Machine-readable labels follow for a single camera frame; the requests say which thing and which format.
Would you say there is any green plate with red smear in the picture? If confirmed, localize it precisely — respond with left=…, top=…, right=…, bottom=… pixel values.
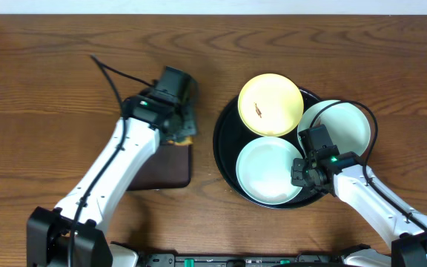
left=314, top=103, right=371, bottom=156

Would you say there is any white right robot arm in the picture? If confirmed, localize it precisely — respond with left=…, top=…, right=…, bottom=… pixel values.
left=291, top=149, right=427, bottom=266

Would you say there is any yellow green scrub sponge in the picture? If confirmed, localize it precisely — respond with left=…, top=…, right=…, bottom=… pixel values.
left=168, top=136, right=193, bottom=146

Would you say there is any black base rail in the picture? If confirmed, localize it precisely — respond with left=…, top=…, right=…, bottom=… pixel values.
left=136, top=250, right=391, bottom=267

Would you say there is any black rectangular tray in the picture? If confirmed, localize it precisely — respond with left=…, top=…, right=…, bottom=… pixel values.
left=128, top=145, right=191, bottom=191

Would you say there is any yellow plate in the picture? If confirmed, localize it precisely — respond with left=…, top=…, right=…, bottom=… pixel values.
left=237, top=73, right=304, bottom=136

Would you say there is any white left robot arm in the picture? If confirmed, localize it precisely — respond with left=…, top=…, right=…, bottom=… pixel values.
left=26, top=92, right=196, bottom=266

